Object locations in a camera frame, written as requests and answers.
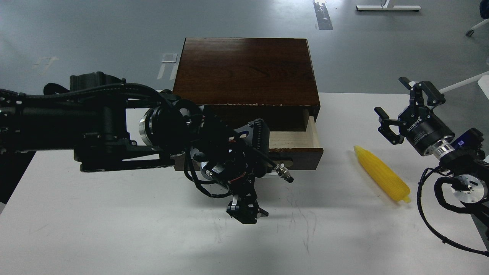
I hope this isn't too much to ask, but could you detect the dark wooden cabinet box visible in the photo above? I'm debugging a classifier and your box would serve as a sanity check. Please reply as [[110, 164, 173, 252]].
[[173, 37, 320, 131]]

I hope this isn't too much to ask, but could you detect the white table leg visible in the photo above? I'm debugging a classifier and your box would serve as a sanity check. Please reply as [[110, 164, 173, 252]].
[[439, 71, 489, 94]]

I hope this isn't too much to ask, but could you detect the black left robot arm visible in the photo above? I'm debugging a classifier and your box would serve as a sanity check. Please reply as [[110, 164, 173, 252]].
[[0, 72, 294, 224]]

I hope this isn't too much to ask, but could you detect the white chair leg with caster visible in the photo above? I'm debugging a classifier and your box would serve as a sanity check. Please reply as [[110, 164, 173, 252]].
[[466, 19, 489, 37]]

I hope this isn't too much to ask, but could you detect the grey floor tape strip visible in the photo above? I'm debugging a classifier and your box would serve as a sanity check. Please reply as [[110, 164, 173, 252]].
[[313, 0, 334, 30]]

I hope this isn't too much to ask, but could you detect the wooden drawer with white handle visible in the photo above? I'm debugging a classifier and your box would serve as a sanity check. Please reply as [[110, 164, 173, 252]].
[[174, 110, 324, 178]]

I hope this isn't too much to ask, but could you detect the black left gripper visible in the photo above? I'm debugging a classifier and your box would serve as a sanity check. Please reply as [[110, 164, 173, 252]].
[[199, 153, 269, 224]]

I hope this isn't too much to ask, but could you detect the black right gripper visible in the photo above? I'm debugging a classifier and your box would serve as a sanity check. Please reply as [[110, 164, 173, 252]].
[[374, 77, 455, 156]]

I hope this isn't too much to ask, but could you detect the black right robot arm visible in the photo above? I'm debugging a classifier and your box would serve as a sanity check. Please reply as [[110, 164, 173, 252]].
[[374, 77, 488, 256]]

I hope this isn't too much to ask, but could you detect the yellow plastic corn cob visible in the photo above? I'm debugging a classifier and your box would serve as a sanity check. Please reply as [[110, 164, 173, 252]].
[[353, 146, 411, 202]]

